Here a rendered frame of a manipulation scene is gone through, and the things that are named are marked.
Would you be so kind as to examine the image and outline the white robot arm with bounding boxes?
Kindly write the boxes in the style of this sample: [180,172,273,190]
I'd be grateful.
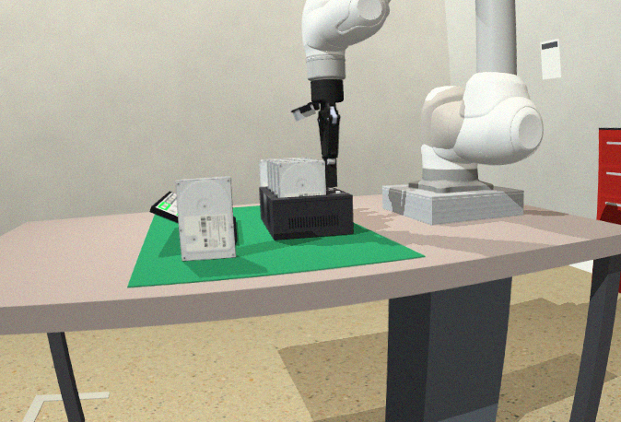
[302,0,544,193]

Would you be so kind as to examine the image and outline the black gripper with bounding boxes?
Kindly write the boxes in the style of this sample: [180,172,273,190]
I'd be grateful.
[310,79,344,187]

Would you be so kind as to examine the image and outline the green mat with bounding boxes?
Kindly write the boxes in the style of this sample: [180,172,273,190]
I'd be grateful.
[127,205,426,287]

